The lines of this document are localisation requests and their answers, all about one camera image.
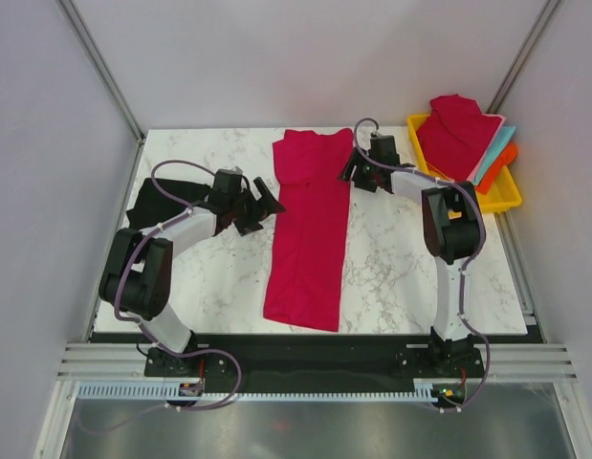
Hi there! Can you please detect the crimson t shirt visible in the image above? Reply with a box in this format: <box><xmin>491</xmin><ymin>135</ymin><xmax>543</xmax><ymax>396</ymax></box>
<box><xmin>263</xmin><ymin>128</ymin><xmax>353</xmax><ymax>332</ymax></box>
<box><xmin>415</xmin><ymin>95</ymin><xmax>503</xmax><ymax>183</ymax></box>

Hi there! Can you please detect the orange t shirt in tray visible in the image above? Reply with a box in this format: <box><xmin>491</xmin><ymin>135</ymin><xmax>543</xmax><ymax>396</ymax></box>
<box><xmin>475</xmin><ymin>142</ymin><xmax>518</xmax><ymax>194</ymax></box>

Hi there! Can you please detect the white slotted cable duct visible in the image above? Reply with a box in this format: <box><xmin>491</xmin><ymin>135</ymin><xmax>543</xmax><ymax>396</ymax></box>
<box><xmin>77</xmin><ymin>382</ymin><xmax>458</xmax><ymax>403</ymax></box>

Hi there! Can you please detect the aluminium corner post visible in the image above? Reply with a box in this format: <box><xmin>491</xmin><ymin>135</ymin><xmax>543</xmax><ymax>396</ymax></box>
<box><xmin>487</xmin><ymin>0</ymin><xmax>564</xmax><ymax>114</ymax></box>
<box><xmin>55</xmin><ymin>0</ymin><xmax>146</xmax><ymax>144</ymax></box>

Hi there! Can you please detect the right aluminium corner post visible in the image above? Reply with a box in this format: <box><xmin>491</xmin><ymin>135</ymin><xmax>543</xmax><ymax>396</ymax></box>
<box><xmin>487</xmin><ymin>0</ymin><xmax>564</xmax><ymax>114</ymax></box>

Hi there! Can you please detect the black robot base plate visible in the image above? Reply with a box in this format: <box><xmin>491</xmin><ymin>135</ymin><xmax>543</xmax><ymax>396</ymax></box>
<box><xmin>144</xmin><ymin>334</ymin><xmax>485</xmax><ymax>392</ymax></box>

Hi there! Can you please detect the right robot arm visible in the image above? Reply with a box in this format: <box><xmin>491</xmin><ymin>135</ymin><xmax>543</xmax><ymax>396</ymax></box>
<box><xmin>340</xmin><ymin>133</ymin><xmax>486</xmax><ymax>342</ymax></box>

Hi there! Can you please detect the yellow plastic tray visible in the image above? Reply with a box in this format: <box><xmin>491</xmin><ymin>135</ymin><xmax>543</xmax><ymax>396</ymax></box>
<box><xmin>406</xmin><ymin>114</ymin><xmax>522</xmax><ymax>213</ymax></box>

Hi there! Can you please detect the pink t shirt in tray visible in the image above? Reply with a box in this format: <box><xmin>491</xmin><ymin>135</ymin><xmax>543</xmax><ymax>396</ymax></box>
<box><xmin>428</xmin><ymin>112</ymin><xmax>508</xmax><ymax>186</ymax></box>

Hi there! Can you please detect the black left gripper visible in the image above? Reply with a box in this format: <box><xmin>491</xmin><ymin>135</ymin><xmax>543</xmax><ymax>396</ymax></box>
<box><xmin>230</xmin><ymin>179</ymin><xmax>285</xmax><ymax>237</ymax></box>

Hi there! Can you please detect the aluminium front rail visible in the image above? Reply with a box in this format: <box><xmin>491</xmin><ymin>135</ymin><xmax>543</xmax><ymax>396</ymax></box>
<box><xmin>56</xmin><ymin>343</ymin><xmax>577</xmax><ymax>383</ymax></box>

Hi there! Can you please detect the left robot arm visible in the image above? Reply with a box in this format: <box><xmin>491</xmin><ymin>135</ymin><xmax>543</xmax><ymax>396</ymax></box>
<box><xmin>99</xmin><ymin>169</ymin><xmax>286</xmax><ymax>376</ymax></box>

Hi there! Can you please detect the folded black t shirt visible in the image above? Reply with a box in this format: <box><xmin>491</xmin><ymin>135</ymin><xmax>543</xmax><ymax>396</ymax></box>
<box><xmin>126</xmin><ymin>178</ymin><xmax>210</xmax><ymax>230</ymax></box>

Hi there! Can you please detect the teal t shirt in tray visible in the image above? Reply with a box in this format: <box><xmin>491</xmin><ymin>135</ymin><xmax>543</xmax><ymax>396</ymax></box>
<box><xmin>472</xmin><ymin>125</ymin><xmax>516</xmax><ymax>185</ymax></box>

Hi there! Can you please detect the left aluminium corner post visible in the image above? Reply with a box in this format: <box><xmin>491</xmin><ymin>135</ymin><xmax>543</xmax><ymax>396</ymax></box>
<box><xmin>55</xmin><ymin>0</ymin><xmax>146</xmax><ymax>144</ymax></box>

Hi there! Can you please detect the crimson t shirt in tray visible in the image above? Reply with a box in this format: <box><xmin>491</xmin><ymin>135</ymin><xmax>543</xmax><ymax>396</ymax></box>
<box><xmin>415</xmin><ymin>95</ymin><xmax>503</xmax><ymax>183</ymax></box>

